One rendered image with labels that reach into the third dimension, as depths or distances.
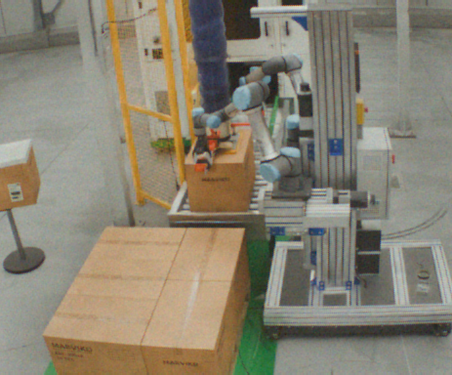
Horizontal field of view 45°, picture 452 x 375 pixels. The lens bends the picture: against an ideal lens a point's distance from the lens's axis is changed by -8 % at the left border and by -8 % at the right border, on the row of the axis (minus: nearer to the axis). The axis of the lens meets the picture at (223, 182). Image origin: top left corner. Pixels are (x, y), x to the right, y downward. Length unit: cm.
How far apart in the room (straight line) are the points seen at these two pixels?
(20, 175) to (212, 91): 161
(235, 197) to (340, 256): 84
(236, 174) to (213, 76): 67
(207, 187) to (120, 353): 141
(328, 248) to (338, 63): 119
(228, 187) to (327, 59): 127
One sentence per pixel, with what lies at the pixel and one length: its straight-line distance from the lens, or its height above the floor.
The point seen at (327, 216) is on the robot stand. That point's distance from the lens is 323.
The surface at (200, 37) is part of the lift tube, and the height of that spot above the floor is 177.
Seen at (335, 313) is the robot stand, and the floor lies 23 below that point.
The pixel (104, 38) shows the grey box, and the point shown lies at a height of 173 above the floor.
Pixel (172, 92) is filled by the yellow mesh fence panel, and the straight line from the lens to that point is 453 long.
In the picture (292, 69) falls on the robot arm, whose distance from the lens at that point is 380.
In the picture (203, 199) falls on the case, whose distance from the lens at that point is 407.
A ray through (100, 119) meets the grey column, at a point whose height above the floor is 107.
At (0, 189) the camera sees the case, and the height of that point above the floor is 80.
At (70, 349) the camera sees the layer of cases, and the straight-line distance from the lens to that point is 333.
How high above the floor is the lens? 259
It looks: 27 degrees down
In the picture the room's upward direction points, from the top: 6 degrees counter-clockwise
